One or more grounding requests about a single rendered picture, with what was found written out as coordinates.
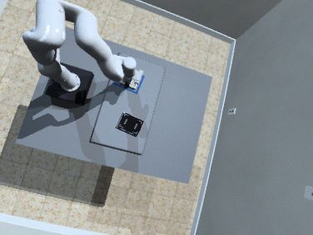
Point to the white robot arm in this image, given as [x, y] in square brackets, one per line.
[50, 34]

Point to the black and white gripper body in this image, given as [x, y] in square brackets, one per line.
[127, 79]

